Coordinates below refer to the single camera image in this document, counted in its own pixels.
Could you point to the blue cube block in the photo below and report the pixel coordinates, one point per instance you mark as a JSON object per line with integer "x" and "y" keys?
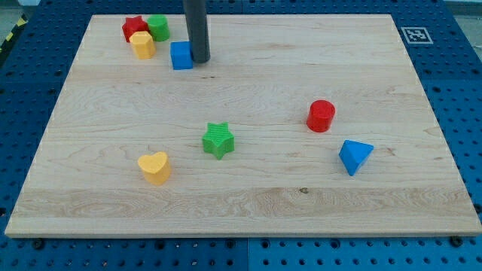
{"x": 180, "y": 52}

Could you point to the green star block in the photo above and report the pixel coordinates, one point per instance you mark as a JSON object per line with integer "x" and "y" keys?
{"x": 218, "y": 140}

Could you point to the wooden board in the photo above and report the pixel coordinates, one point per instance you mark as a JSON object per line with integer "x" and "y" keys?
{"x": 282, "y": 179}

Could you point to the red cylinder block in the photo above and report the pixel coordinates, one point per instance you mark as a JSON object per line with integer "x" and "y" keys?
{"x": 320, "y": 115}

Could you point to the yellow heart block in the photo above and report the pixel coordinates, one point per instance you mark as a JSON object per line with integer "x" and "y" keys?
{"x": 155, "y": 168}

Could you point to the blue triangle block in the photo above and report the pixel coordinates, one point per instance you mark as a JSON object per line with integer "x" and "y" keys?
{"x": 354, "y": 155}

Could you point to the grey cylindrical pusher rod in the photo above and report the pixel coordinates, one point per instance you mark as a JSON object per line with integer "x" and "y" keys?
{"x": 197, "y": 27}

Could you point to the yellow hexagon block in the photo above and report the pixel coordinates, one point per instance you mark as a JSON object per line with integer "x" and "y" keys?
{"x": 143, "y": 45}

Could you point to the green cylinder block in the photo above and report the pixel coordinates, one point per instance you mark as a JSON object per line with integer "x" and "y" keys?
{"x": 159, "y": 27}

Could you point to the red star block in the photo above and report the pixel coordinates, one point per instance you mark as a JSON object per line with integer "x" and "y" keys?
{"x": 132, "y": 25}

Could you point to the white fiducial marker tag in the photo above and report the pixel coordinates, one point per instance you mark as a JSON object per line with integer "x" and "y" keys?
{"x": 416, "y": 35}

